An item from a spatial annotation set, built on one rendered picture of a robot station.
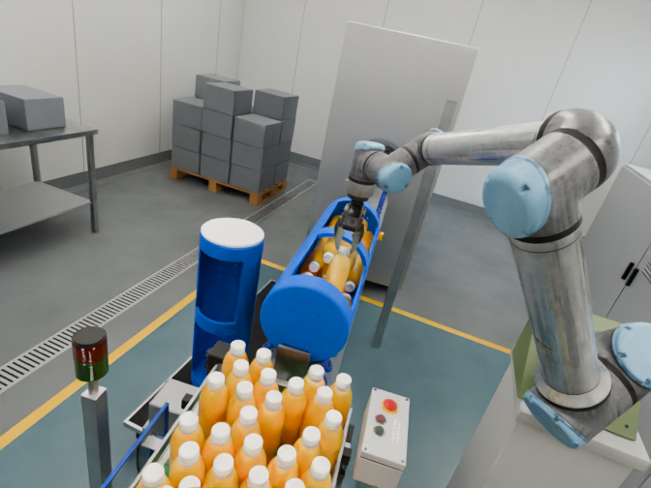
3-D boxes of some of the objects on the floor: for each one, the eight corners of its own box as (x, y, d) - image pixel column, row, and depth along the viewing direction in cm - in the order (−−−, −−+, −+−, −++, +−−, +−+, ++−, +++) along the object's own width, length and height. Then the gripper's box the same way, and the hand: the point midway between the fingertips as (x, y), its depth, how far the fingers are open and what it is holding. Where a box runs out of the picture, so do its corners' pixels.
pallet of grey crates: (286, 189, 548) (300, 95, 496) (256, 205, 479) (269, 100, 426) (207, 164, 576) (214, 74, 523) (170, 177, 507) (171, 74, 454)
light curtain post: (380, 343, 301) (457, 102, 226) (379, 348, 296) (457, 104, 220) (371, 340, 302) (446, 100, 226) (370, 346, 296) (446, 101, 221)
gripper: (377, 193, 138) (362, 249, 148) (344, 184, 139) (331, 240, 149) (374, 201, 130) (358, 259, 140) (339, 192, 132) (326, 250, 141)
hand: (344, 250), depth 141 cm, fingers closed on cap, 4 cm apart
